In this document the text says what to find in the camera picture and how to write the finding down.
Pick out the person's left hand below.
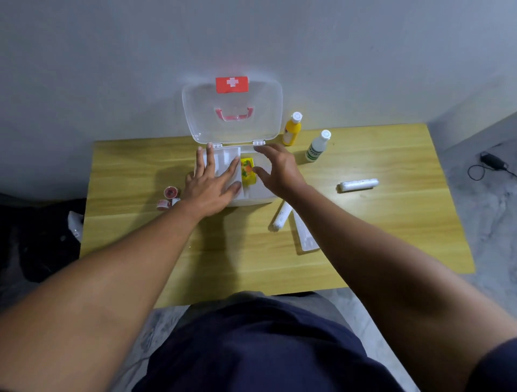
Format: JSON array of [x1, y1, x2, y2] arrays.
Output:
[[180, 143, 243, 220]]

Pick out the person's right hand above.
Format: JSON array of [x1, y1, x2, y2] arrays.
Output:
[[252, 143, 308, 199]]

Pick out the white plastic divider tray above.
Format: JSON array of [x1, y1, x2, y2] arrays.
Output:
[[203, 146, 246, 201]]

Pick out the person's left forearm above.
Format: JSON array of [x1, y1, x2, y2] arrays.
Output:
[[0, 201, 203, 392]]

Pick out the person's right forearm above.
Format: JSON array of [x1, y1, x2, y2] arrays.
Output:
[[283, 180, 517, 392]]

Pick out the yellow printed packet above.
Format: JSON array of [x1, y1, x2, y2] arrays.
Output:
[[241, 157, 258, 187]]

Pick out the clear plastic first aid box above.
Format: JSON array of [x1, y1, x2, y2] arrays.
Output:
[[181, 75, 284, 208]]

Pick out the white bandage roll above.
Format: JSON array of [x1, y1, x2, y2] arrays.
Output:
[[339, 178, 380, 193], [271, 201, 293, 232]]

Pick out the yellow bottle with white cap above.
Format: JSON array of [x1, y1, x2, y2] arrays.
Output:
[[281, 111, 303, 147]]

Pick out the white bottle with green label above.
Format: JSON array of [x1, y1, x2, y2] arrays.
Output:
[[305, 129, 332, 163]]

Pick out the clear flat plastic packet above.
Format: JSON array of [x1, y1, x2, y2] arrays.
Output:
[[291, 209, 320, 253]]

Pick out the person's grey shorts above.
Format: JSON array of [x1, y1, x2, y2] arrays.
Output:
[[177, 291, 353, 334]]

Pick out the white object beside bag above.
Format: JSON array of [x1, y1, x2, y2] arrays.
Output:
[[67, 210, 85, 243]]

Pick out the person's dark blue shirt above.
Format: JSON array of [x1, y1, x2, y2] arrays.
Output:
[[132, 297, 517, 392]]

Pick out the black bag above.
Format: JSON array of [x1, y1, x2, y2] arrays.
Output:
[[0, 197, 87, 284]]

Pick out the black charger with cable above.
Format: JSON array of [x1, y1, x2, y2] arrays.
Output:
[[467, 151, 517, 181]]

